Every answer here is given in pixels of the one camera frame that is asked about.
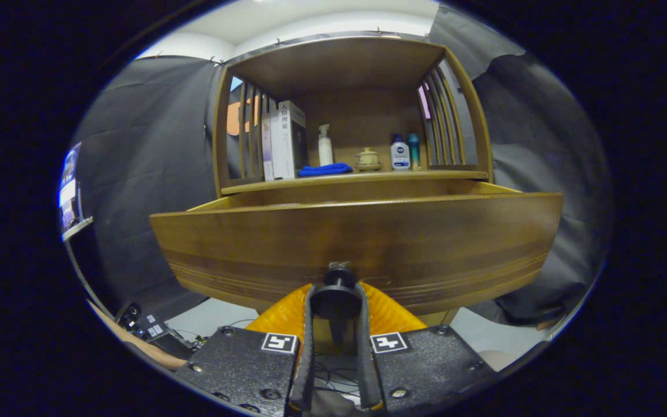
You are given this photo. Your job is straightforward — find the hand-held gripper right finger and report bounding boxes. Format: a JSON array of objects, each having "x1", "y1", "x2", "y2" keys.
[{"x1": 357, "y1": 282, "x2": 499, "y2": 413}]

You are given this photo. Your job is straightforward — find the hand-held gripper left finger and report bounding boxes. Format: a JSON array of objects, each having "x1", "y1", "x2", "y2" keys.
[{"x1": 174, "y1": 282, "x2": 317, "y2": 416}]

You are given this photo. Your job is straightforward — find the thin pale purple book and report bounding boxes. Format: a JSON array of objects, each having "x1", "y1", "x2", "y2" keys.
[{"x1": 261, "y1": 112, "x2": 275, "y2": 181}]

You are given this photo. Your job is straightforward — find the black power strip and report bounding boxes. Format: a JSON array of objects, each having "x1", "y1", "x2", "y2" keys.
[{"x1": 116, "y1": 301, "x2": 195, "y2": 360}]

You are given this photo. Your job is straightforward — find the blue folded cloth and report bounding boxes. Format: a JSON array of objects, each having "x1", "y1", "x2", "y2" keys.
[{"x1": 299, "y1": 163, "x2": 354, "y2": 177}]

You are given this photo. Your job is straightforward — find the white bottle with blue cap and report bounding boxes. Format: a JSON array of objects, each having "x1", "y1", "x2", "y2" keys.
[{"x1": 390, "y1": 134, "x2": 411, "y2": 171}]

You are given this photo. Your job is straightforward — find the black backdrop cloth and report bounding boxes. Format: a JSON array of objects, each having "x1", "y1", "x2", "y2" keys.
[{"x1": 73, "y1": 3, "x2": 612, "y2": 328}]

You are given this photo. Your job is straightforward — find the thick white book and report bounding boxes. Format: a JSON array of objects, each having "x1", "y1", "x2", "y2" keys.
[{"x1": 270, "y1": 100, "x2": 309, "y2": 180}]

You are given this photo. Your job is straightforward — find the beige lidded teacup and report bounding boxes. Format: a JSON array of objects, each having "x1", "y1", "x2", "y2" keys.
[{"x1": 356, "y1": 147, "x2": 382, "y2": 172}]

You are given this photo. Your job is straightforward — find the wooden countertop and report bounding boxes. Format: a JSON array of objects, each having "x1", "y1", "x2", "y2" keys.
[{"x1": 221, "y1": 159, "x2": 489, "y2": 195}]

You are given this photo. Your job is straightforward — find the thin black floor cables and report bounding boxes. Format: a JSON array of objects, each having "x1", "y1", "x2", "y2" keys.
[{"x1": 313, "y1": 353, "x2": 363, "y2": 401}]

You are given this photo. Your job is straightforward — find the white pump bottle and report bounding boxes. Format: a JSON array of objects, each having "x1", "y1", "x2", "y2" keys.
[{"x1": 317, "y1": 123, "x2": 334, "y2": 167}]

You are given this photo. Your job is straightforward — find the small white shelf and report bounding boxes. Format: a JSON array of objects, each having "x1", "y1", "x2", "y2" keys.
[{"x1": 61, "y1": 216, "x2": 94, "y2": 242}]

